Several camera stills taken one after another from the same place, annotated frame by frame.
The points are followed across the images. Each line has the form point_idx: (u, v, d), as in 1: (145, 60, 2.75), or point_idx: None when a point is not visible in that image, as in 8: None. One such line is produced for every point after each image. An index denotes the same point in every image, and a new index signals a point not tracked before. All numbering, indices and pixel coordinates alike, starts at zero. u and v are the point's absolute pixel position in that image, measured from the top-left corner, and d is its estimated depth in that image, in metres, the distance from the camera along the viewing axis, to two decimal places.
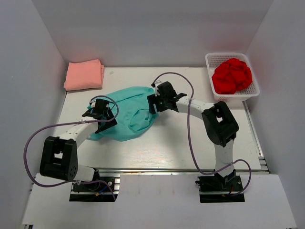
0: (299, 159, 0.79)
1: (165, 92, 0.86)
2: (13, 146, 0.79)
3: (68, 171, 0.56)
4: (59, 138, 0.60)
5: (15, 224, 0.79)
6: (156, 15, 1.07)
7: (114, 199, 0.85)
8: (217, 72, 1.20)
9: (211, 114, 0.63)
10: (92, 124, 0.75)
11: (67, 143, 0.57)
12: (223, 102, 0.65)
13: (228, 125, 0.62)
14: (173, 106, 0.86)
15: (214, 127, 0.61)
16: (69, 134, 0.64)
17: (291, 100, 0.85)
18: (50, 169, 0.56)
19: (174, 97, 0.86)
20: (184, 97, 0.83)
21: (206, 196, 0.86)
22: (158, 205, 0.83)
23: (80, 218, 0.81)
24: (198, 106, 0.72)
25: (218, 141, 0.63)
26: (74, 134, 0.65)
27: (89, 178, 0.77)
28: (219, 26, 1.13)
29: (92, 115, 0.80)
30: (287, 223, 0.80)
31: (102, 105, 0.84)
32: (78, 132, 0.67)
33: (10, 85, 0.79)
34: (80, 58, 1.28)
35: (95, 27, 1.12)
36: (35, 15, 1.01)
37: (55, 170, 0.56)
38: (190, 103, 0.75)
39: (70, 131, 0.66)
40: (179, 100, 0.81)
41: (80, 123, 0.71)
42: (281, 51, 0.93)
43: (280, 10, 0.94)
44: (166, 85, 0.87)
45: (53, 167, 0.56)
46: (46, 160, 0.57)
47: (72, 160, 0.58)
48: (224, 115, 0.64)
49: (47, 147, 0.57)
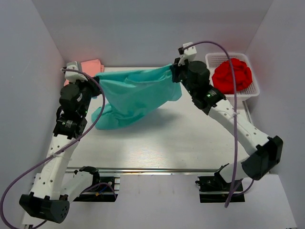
0: (299, 159, 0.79)
1: (201, 84, 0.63)
2: (12, 146, 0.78)
3: (56, 218, 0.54)
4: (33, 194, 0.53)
5: (15, 224, 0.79)
6: (156, 15, 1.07)
7: (115, 199, 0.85)
8: (217, 72, 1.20)
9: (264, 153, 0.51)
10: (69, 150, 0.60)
11: (44, 204, 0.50)
12: (279, 137, 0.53)
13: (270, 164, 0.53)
14: (203, 105, 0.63)
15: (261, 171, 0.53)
16: (44, 185, 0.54)
17: (291, 99, 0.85)
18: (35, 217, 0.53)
19: (208, 94, 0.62)
20: (223, 100, 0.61)
21: (205, 195, 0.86)
22: (159, 205, 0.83)
23: (80, 218, 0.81)
24: (248, 133, 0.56)
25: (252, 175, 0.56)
26: (49, 182, 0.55)
27: (87, 183, 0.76)
28: (220, 26, 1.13)
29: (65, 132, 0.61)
30: (287, 223, 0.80)
31: (73, 106, 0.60)
32: (53, 178, 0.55)
33: (9, 85, 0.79)
34: (79, 58, 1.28)
35: (95, 27, 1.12)
36: (35, 15, 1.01)
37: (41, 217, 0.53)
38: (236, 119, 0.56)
39: (43, 178, 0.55)
40: (218, 106, 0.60)
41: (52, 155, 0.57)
42: (281, 51, 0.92)
43: (280, 10, 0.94)
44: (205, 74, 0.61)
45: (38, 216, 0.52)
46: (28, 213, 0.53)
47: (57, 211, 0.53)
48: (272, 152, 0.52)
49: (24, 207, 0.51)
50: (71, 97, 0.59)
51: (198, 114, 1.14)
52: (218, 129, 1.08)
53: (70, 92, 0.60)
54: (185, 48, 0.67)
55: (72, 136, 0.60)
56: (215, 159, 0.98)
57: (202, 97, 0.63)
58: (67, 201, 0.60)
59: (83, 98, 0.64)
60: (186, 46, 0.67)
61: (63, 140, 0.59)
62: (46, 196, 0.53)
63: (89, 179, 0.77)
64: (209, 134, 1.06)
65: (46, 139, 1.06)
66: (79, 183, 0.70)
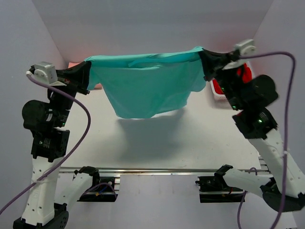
0: (299, 159, 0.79)
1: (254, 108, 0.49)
2: (13, 146, 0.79)
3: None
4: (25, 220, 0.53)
5: None
6: (156, 16, 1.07)
7: (115, 199, 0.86)
8: None
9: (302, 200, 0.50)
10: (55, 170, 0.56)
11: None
12: None
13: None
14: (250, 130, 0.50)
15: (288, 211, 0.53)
16: (32, 211, 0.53)
17: (291, 99, 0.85)
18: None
19: (259, 119, 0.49)
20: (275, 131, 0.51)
21: (205, 195, 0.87)
22: (158, 206, 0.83)
23: (80, 218, 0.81)
24: (292, 177, 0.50)
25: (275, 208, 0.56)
26: (39, 210, 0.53)
27: (88, 184, 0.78)
28: (220, 26, 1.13)
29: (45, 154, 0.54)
30: (288, 223, 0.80)
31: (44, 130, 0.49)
32: (42, 204, 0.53)
33: (9, 84, 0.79)
34: (80, 58, 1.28)
35: (95, 27, 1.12)
36: (35, 15, 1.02)
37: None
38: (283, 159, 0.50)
39: (32, 203, 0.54)
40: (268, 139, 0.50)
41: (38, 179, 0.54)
42: (281, 51, 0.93)
43: (280, 10, 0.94)
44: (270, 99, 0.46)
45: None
46: None
47: None
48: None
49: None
50: (36, 122, 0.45)
51: (198, 115, 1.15)
52: (218, 129, 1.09)
53: (33, 114, 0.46)
54: (243, 59, 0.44)
55: (52, 158, 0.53)
56: (216, 159, 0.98)
57: (249, 120, 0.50)
58: (66, 211, 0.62)
59: (55, 112, 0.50)
60: (244, 57, 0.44)
61: (44, 163, 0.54)
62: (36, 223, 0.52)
63: (89, 182, 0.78)
64: (210, 134, 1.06)
65: None
66: (80, 185, 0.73)
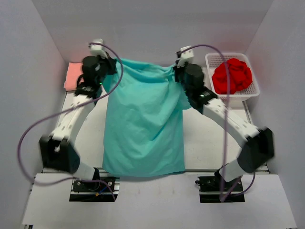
0: (299, 159, 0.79)
1: (194, 85, 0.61)
2: (12, 147, 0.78)
3: (71, 165, 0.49)
4: (49, 140, 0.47)
5: (15, 225, 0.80)
6: (156, 15, 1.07)
7: (114, 199, 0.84)
8: (217, 72, 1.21)
9: (254, 145, 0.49)
10: (86, 107, 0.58)
11: (62, 142, 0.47)
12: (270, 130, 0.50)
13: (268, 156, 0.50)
14: (198, 106, 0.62)
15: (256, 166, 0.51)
16: (62, 130, 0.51)
17: (291, 99, 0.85)
18: (51, 164, 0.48)
19: (200, 95, 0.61)
20: (215, 100, 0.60)
21: (206, 195, 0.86)
22: (159, 206, 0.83)
23: (81, 218, 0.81)
24: (238, 125, 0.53)
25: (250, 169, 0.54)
26: (67, 128, 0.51)
27: (90, 176, 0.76)
28: (219, 26, 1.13)
29: (85, 92, 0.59)
30: (287, 223, 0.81)
31: (92, 75, 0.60)
32: (73, 124, 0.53)
33: (10, 85, 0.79)
34: (80, 58, 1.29)
35: (95, 28, 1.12)
36: (36, 16, 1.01)
37: (60, 168, 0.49)
38: (227, 115, 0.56)
39: (62, 124, 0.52)
40: (210, 104, 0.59)
41: (71, 109, 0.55)
42: (281, 51, 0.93)
43: (280, 10, 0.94)
44: (199, 75, 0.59)
45: (55, 163, 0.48)
46: (45, 158, 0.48)
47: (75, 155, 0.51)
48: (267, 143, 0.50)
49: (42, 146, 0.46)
50: (92, 65, 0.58)
51: (198, 114, 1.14)
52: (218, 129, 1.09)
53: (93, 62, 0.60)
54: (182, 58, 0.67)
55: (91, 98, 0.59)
56: (216, 159, 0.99)
57: (195, 97, 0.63)
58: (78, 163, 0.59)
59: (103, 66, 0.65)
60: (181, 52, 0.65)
61: (82, 98, 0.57)
62: (64, 139, 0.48)
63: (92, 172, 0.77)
64: (210, 134, 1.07)
65: None
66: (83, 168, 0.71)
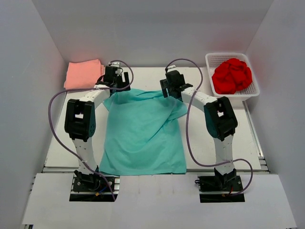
0: (300, 159, 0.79)
1: (172, 81, 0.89)
2: (12, 147, 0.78)
3: (89, 128, 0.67)
4: (79, 101, 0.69)
5: (15, 225, 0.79)
6: (156, 15, 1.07)
7: (114, 199, 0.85)
8: (217, 72, 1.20)
9: (212, 109, 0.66)
10: (105, 91, 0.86)
11: (86, 104, 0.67)
12: (227, 98, 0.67)
13: (228, 120, 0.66)
14: (177, 95, 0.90)
15: (214, 122, 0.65)
16: (87, 97, 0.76)
17: (292, 99, 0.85)
18: (72, 127, 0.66)
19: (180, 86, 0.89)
20: (190, 87, 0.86)
21: (205, 195, 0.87)
22: (159, 206, 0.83)
23: (81, 219, 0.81)
24: (202, 98, 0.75)
25: (217, 135, 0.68)
26: (91, 98, 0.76)
27: (93, 164, 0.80)
28: (220, 26, 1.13)
29: (104, 84, 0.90)
30: (287, 223, 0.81)
31: (110, 73, 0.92)
32: (95, 97, 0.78)
33: (10, 85, 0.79)
34: (80, 58, 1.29)
35: (95, 27, 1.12)
36: (35, 15, 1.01)
37: (77, 130, 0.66)
38: (195, 94, 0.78)
39: (88, 96, 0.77)
40: (185, 90, 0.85)
41: (95, 89, 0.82)
42: (281, 51, 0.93)
43: (281, 10, 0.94)
44: (174, 73, 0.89)
45: (75, 125, 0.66)
46: (69, 118, 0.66)
47: (91, 119, 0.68)
48: (226, 111, 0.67)
49: (71, 107, 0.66)
50: (113, 67, 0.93)
51: (199, 115, 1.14)
52: None
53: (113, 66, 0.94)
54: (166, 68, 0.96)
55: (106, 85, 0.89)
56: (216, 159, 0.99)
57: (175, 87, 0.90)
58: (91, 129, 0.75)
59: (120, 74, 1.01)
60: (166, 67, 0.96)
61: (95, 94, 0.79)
62: (88, 101, 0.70)
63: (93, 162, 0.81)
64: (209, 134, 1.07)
65: (46, 139, 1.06)
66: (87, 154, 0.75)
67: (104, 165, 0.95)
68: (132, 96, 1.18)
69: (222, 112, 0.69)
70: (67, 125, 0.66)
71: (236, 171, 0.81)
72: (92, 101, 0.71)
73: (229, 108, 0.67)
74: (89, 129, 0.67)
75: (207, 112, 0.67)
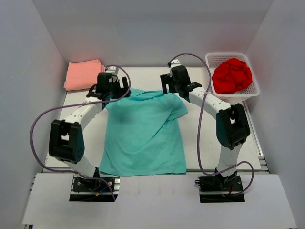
0: (300, 159, 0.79)
1: (179, 78, 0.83)
2: (12, 147, 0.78)
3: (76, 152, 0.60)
4: (65, 122, 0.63)
5: (15, 225, 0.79)
6: (156, 16, 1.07)
7: (114, 199, 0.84)
8: (217, 72, 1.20)
9: (226, 116, 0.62)
10: (96, 105, 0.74)
11: (72, 127, 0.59)
12: (241, 106, 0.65)
13: (240, 129, 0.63)
14: (184, 95, 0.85)
15: (226, 130, 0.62)
16: (75, 116, 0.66)
17: (292, 99, 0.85)
18: (57, 151, 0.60)
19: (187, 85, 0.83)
20: (199, 87, 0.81)
21: (206, 195, 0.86)
22: (159, 206, 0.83)
23: (81, 219, 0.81)
24: (214, 104, 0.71)
25: (227, 144, 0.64)
26: (78, 117, 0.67)
27: (90, 173, 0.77)
28: (219, 26, 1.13)
29: (96, 96, 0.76)
30: (287, 223, 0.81)
31: (104, 81, 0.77)
32: (83, 114, 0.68)
33: (10, 85, 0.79)
34: (80, 58, 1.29)
35: (95, 27, 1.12)
36: (35, 15, 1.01)
37: (63, 155, 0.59)
38: (205, 98, 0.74)
39: (75, 114, 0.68)
40: (194, 90, 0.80)
41: (85, 104, 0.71)
42: (281, 51, 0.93)
43: (280, 10, 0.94)
44: (180, 69, 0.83)
45: (61, 150, 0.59)
46: (54, 142, 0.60)
47: (78, 142, 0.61)
48: (238, 119, 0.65)
49: (55, 130, 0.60)
50: (106, 75, 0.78)
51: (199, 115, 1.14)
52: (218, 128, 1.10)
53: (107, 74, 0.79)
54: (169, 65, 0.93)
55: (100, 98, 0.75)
56: (216, 159, 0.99)
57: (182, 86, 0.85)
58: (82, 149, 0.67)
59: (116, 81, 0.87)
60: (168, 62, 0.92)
61: (94, 99, 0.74)
62: (76, 122, 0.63)
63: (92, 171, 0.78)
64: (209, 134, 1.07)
65: (46, 140, 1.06)
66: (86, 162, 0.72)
67: (104, 165, 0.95)
68: (132, 96, 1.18)
69: (234, 119, 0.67)
70: (52, 150, 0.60)
71: (236, 172, 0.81)
72: (79, 123, 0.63)
73: (242, 115, 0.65)
74: (76, 153, 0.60)
75: (218, 120, 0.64)
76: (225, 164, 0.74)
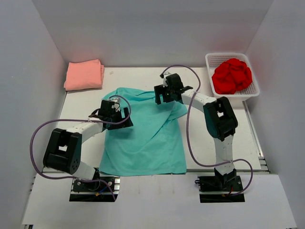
0: (300, 159, 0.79)
1: (172, 84, 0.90)
2: (12, 147, 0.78)
3: (70, 164, 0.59)
4: (65, 131, 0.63)
5: (15, 225, 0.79)
6: (157, 16, 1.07)
7: (114, 199, 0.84)
8: (217, 72, 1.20)
9: (212, 108, 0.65)
10: (97, 124, 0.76)
11: (72, 136, 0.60)
12: (226, 98, 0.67)
13: (228, 120, 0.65)
14: (178, 98, 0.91)
15: (214, 122, 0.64)
16: (76, 128, 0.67)
17: (292, 99, 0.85)
18: (52, 161, 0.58)
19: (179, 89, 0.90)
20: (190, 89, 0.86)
21: (205, 195, 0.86)
22: (159, 206, 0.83)
23: (81, 219, 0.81)
24: (202, 99, 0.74)
25: (217, 135, 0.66)
26: (80, 129, 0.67)
27: (89, 176, 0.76)
28: (219, 26, 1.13)
29: (98, 117, 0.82)
30: (287, 223, 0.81)
31: (106, 107, 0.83)
32: (84, 128, 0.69)
33: (10, 85, 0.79)
34: (80, 58, 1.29)
35: (95, 27, 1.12)
36: (35, 15, 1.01)
37: (57, 164, 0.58)
38: (195, 96, 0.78)
39: (77, 126, 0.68)
40: (185, 92, 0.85)
41: (86, 120, 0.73)
42: (281, 51, 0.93)
43: (281, 10, 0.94)
44: (173, 77, 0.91)
45: (56, 159, 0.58)
46: (50, 150, 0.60)
47: (76, 153, 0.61)
48: (225, 110, 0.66)
49: (55, 137, 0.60)
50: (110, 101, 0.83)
51: (199, 116, 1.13)
52: None
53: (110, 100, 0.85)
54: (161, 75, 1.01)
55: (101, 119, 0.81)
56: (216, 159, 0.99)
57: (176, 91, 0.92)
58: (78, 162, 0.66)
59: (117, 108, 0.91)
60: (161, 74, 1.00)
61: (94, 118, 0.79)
62: (77, 132, 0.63)
63: (91, 172, 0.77)
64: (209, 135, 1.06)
65: (46, 140, 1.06)
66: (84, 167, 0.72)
67: (104, 165, 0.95)
68: (131, 96, 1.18)
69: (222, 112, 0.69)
70: (46, 158, 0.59)
71: (236, 171, 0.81)
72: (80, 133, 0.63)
73: (228, 108, 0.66)
74: (71, 164, 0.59)
75: (206, 112, 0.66)
76: (221, 159, 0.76)
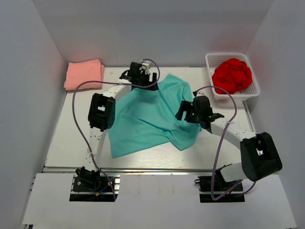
0: (299, 159, 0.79)
1: (201, 109, 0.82)
2: (12, 147, 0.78)
3: (108, 120, 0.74)
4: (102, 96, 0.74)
5: (15, 225, 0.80)
6: (156, 16, 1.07)
7: (114, 199, 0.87)
8: (217, 72, 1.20)
9: (251, 145, 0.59)
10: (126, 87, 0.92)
11: (109, 101, 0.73)
12: (267, 133, 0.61)
13: (270, 161, 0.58)
14: (206, 126, 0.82)
15: (253, 162, 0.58)
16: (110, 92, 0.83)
17: (292, 99, 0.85)
18: (95, 118, 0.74)
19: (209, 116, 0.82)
20: (220, 118, 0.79)
21: (205, 195, 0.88)
22: (159, 206, 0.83)
23: (81, 218, 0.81)
24: (237, 132, 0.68)
25: (254, 178, 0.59)
26: (113, 93, 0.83)
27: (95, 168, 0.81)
28: (220, 26, 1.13)
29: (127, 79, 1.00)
30: (287, 222, 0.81)
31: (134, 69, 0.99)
32: (116, 92, 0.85)
33: (10, 84, 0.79)
34: (80, 58, 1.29)
35: (95, 27, 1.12)
36: (35, 15, 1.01)
37: (99, 120, 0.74)
38: (227, 127, 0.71)
39: (112, 90, 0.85)
40: (216, 120, 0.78)
41: (118, 85, 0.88)
42: (281, 51, 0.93)
43: (281, 10, 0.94)
44: (203, 100, 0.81)
45: (97, 117, 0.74)
46: (93, 109, 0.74)
47: (112, 113, 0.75)
48: (266, 149, 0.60)
49: (94, 101, 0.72)
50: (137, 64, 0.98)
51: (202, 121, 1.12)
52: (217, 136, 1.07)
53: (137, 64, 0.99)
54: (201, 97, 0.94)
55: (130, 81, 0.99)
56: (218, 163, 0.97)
57: (204, 118, 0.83)
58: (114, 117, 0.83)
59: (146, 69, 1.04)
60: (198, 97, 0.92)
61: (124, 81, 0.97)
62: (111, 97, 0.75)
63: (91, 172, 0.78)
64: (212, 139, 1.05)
65: (46, 140, 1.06)
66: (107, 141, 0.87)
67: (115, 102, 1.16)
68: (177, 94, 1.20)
69: (261, 150, 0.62)
70: (90, 116, 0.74)
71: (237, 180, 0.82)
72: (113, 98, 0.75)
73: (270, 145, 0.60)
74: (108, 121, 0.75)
75: (243, 149, 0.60)
76: (231, 176, 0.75)
